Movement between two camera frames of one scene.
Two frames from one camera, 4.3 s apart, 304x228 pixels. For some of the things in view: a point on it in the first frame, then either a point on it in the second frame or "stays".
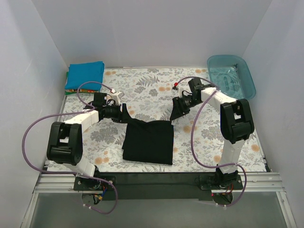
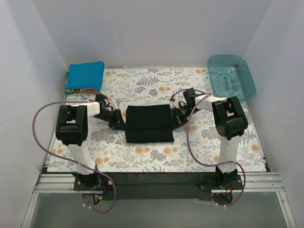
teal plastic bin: [230, 74] stays
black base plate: [163, 186] stays
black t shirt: [151, 141] -> [148, 124]
